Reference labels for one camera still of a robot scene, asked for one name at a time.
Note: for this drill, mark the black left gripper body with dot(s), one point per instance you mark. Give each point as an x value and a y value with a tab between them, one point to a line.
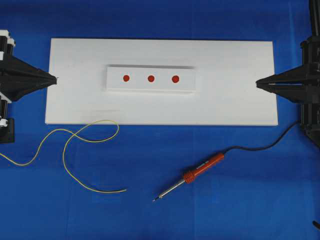
7	45

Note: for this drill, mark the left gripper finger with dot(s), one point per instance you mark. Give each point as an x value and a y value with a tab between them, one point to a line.
16	89
16	67

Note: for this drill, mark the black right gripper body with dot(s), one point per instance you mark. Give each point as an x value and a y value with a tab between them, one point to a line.
310	109

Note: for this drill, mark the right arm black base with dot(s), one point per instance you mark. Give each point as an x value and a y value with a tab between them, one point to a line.
312	132

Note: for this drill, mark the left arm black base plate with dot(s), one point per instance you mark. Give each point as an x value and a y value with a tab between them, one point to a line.
7	134

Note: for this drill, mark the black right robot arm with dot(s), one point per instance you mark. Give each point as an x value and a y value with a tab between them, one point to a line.
314	11

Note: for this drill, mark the red handled soldering iron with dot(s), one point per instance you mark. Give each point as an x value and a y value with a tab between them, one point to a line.
191	175

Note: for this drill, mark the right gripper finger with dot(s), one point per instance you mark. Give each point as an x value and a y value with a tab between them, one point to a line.
293	93
292	76

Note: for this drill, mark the large white foam board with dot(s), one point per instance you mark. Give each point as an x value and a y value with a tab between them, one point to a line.
226	72

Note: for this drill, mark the blue table cloth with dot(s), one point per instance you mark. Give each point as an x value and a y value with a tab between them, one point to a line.
55	187

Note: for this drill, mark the small raised white block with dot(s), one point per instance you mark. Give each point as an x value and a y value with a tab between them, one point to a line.
151	79

